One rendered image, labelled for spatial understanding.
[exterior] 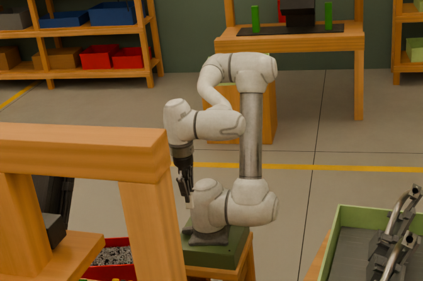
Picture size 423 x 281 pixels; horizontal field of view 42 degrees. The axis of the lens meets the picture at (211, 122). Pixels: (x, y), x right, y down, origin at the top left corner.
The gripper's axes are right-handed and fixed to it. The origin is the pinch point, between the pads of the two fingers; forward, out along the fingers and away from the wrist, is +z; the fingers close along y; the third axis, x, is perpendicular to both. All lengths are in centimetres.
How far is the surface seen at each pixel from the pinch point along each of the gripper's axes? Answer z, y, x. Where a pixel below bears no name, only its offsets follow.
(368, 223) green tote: 44, 58, -64
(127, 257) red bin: 43, 13, 40
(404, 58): 106, 488, -85
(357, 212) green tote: 38, 58, -59
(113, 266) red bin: 40, 2, 41
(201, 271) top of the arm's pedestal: 46.6, 14.4, 5.0
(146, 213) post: -46, -74, -22
